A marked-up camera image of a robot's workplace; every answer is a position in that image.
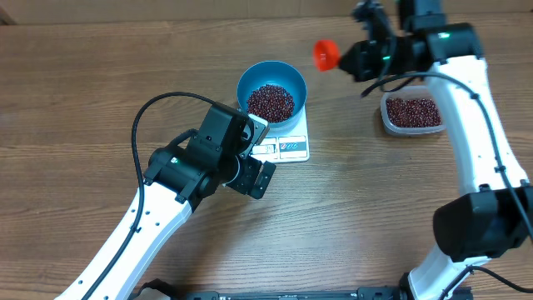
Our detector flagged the red measuring scoop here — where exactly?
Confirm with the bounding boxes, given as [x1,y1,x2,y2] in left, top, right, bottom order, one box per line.
[313,39,341,72]

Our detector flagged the blue bowl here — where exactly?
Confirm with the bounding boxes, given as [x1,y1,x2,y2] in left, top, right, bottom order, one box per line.
[237,61,307,119]

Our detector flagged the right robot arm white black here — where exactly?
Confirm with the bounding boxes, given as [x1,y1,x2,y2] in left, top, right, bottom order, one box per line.
[338,1,532,299]

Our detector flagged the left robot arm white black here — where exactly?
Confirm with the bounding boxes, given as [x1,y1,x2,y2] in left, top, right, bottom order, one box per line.
[59,103,276,299]

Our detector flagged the white kitchen scale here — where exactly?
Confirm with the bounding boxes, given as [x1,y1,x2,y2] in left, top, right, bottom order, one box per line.
[251,106,310,163]

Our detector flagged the red beans in bowl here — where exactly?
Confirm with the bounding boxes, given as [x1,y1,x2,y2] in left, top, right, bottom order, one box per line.
[247,84,295,123]

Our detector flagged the clear plastic container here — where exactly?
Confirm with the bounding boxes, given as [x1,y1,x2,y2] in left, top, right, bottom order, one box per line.
[381,86,446,137]

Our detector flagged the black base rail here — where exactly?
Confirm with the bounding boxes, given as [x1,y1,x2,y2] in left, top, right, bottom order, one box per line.
[130,287,409,300]

